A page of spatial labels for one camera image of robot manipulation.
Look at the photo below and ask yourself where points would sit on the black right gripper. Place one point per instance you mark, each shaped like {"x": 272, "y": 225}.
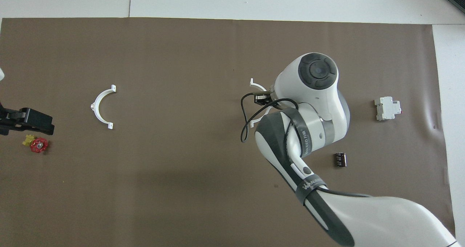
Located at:
{"x": 262, "y": 99}

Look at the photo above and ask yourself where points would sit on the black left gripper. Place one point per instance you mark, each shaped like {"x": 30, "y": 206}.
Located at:
{"x": 9, "y": 121}

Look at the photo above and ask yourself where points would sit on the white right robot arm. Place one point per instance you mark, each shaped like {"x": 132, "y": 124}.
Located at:
{"x": 381, "y": 218}

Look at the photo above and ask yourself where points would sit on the red and yellow valve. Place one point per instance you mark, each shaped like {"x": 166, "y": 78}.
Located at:
{"x": 39, "y": 145}

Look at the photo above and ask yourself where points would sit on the brown paper mat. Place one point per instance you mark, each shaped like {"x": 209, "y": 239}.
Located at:
{"x": 181, "y": 58}

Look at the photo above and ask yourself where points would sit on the black cylindrical capacitor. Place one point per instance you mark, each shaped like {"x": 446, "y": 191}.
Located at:
{"x": 340, "y": 160}

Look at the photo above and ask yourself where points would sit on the white circuit breaker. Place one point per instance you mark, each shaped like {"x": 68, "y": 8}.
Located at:
{"x": 387, "y": 109}

